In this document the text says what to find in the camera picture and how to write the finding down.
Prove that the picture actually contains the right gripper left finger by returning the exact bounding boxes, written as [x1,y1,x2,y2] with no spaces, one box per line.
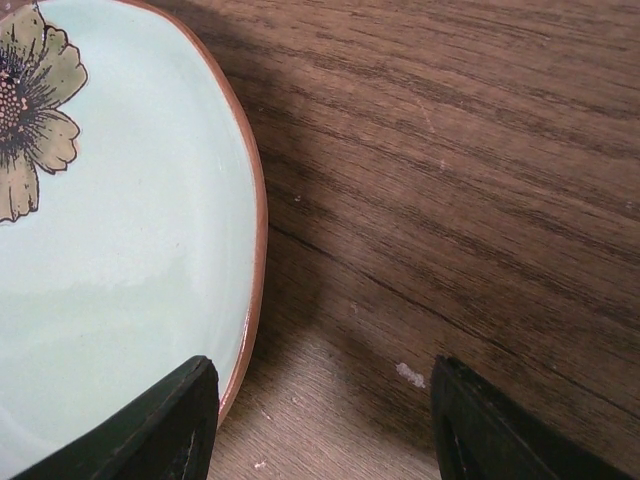
[15,355,219,480]

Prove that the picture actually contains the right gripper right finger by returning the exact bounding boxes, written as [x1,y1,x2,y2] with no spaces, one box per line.
[430,355,631,480]

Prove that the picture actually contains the green floral plate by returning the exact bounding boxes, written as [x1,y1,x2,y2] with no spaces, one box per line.
[1,1,267,479]

